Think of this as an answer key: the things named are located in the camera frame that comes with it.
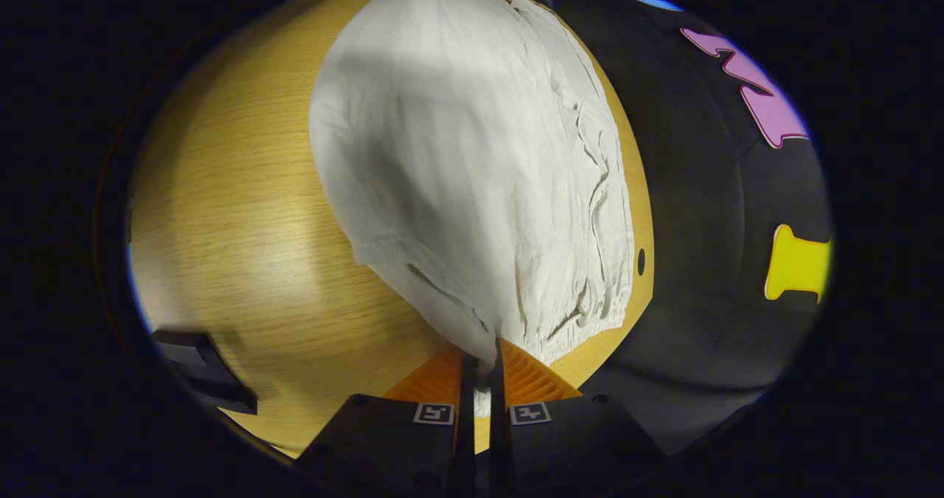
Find black backdrop cloth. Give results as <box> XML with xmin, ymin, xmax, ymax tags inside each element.
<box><xmin>487</xmin><ymin>0</ymin><xmax>834</xmax><ymax>456</ymax></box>

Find white jeans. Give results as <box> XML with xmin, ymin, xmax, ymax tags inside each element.
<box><xmin>308</xmin><ymin>0</ymin><xmax>636</xmax><ymax>419</ymax></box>

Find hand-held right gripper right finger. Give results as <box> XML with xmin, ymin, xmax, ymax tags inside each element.
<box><xmin>489</xmin><ymin>338</ymin><xmax>664</xmax><ymax>498</ymax></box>

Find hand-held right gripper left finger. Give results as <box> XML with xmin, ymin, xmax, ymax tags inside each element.
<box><xmin>295</xmin><ymin>347</ymin><xmax>479</xmax><ymax>498</ymax></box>

